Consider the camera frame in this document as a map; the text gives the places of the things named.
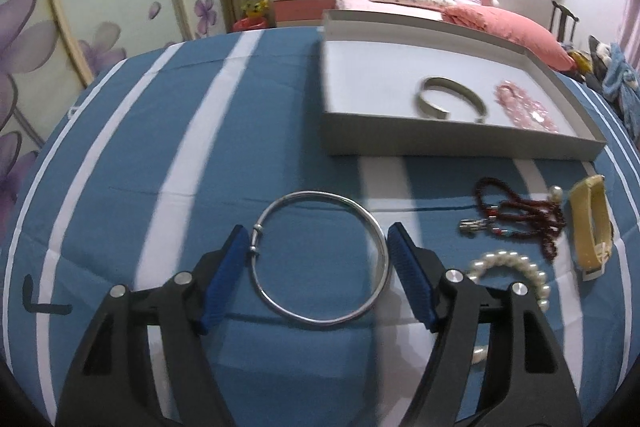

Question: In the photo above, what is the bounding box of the dark wooden chair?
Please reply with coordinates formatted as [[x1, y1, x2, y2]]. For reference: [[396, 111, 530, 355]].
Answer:
[[550, 1, 581, 42]]

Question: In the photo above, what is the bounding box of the dark red bead string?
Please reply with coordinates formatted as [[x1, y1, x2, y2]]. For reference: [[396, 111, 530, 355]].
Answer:
[[459, 177, 568, 262]]

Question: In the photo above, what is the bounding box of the silver open cuff bracelet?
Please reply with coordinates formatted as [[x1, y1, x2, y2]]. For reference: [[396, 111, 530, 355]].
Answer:
[[415, 77, 488, 124]]

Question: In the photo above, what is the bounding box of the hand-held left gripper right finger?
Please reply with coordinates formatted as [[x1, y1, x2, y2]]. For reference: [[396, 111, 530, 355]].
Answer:
[[387, 222, 583, 427]]

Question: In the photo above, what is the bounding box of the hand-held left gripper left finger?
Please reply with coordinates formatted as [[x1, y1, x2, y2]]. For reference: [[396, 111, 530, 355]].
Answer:
[[55, 224, 251, 427]]

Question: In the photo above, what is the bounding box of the blue white striped blanket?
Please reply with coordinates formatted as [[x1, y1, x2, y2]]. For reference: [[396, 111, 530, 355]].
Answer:
[[0, 27, 640, 427]]

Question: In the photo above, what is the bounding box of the folded pink quilt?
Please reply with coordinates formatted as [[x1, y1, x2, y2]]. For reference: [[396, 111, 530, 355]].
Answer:
[[442, 4, 576, 72]]

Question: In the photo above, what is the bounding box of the large silver ring bangle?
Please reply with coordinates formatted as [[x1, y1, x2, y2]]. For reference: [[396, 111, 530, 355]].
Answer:
[[248, 191, 391, 326]]

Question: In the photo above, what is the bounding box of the flower print sliding wardrobe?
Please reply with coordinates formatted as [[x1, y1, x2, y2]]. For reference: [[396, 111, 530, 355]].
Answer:
[[0, 0, 236, 258]]

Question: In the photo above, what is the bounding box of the white pearl bracelet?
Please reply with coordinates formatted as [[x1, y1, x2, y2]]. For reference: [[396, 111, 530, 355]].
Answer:
[[467, 249, 552, 364]]

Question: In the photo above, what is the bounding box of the grey shallow cardboard tray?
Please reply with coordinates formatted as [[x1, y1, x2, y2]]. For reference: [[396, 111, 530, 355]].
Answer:
[[319, 9, 608, 161]]

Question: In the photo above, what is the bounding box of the blue fluffy garment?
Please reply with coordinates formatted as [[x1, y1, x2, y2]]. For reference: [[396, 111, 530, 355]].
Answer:
[[602, 44, 640, 132]]

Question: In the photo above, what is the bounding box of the pink and white nightstand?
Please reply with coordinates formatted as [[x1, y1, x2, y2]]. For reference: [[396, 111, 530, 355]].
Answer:
[[272, 0, 336, 28]]

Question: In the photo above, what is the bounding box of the cream yellow bangle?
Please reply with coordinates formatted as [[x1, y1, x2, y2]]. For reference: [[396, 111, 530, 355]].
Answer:
[[568, 174, 616, 282]]

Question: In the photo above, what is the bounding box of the pink bead bracelet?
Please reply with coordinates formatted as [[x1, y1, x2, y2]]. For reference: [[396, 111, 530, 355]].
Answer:
[[494, 79, 561, 134]]

